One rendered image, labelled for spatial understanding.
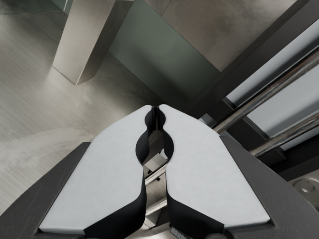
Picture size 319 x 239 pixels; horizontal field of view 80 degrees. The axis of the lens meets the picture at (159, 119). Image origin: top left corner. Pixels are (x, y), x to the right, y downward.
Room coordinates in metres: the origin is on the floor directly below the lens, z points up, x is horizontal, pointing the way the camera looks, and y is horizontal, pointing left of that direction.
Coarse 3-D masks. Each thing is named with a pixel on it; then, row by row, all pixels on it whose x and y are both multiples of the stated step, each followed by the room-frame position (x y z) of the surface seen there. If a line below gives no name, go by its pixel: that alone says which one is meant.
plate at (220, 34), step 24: (144, 0) 0.66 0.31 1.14; (168, 0) 0.66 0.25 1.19; (192, 0) 0.67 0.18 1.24; (216, 0) 0.67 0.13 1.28; (240, 0) 0.68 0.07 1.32; (264, 0) 0.68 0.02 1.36; (288, 0) 0.69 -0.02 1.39; (192, 24) 0.67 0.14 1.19; (216, 24) 0.68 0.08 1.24; (240, 24) 0.68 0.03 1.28; (264, 24) 0.69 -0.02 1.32; (216, 48) 0.68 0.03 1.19; (240, 48) 0.69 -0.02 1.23
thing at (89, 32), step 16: (80, 0) 0.39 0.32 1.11; (96, 0) 0.39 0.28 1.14; (112, 0) 0.40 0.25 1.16; (128, 0) 0.45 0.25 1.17; (80, 16) 0.39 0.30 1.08; (96, 16) 0.39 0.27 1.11; (112, 16) 0.41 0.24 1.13; (64, 32) 0.39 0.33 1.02; (80, 32) 0.39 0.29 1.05; (96, 32) 0.40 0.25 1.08; (112, 32) 0.45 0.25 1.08; (64, 48) 0.39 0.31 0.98; (80, 48) 0.39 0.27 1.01; (96, 48) 0.41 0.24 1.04; (64, 64) 0.39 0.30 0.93; (80, 64) 0.39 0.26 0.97; (96, 64) 0.46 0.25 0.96; (80, 80) 0.41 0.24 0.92
